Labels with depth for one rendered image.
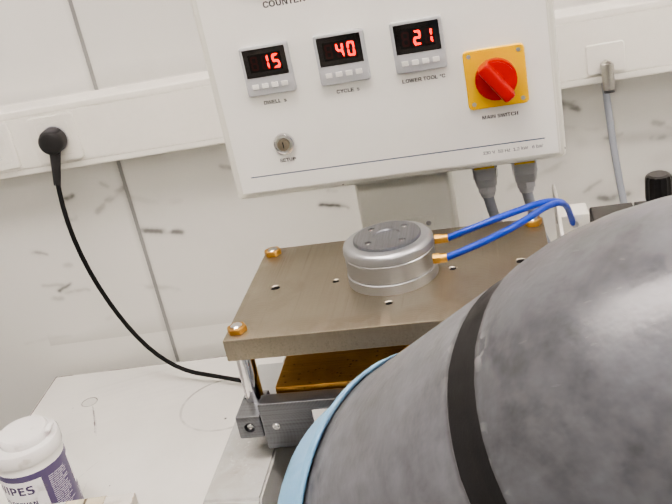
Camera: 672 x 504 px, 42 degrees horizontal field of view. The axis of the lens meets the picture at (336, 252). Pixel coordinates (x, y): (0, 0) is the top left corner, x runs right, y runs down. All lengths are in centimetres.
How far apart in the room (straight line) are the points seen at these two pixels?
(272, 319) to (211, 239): 67
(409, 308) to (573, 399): 51
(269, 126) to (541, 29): 27
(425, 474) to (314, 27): 64
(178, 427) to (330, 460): 103
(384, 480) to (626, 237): 10
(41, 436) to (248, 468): 42
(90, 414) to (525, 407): 124
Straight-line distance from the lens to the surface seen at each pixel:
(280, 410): 73
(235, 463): 77
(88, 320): 152
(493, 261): 77
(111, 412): 141
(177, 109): 129
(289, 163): 88
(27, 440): 112
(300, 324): 72
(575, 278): 22
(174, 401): 139
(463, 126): 85
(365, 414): 28
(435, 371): 25
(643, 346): 20
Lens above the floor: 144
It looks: 23 degrees down
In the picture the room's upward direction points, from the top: 12 degrees counter-clockwise
